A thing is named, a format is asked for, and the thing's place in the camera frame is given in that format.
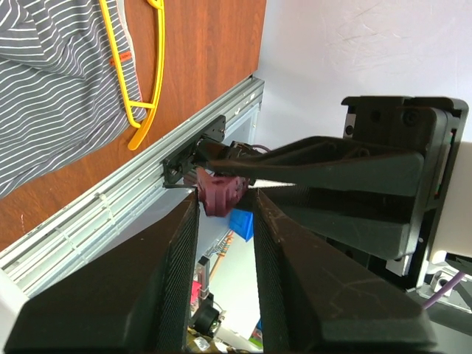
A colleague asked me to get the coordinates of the yellow plastic hanger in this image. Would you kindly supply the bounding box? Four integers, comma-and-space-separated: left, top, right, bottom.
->
99, 1, 166, 151

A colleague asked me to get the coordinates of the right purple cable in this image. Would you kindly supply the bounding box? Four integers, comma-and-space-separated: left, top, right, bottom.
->
422, 271, 465, 310

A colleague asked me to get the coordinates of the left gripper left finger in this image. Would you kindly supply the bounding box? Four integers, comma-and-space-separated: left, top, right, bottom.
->
4, 194, 199, 353

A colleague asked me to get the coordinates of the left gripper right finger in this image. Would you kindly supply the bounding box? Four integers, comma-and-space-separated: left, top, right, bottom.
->
254, 192, 436, 353

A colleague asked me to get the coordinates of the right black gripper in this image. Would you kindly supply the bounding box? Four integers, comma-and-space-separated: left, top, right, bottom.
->
207, 96, 468, 277

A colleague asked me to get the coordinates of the aluminium rail frame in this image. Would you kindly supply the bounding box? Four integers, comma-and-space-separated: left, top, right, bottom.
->
1, 77, 264, 296

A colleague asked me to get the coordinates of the purple clothespin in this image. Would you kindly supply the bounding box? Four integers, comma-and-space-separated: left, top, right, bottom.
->
196, 167, 249, 218

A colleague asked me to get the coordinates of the grey striped underwear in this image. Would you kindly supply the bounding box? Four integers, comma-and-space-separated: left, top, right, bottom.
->
1, 1, 130, 195

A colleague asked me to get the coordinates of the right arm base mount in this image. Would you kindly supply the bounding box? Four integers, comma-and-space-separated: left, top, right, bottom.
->
163, 114, 270, 192

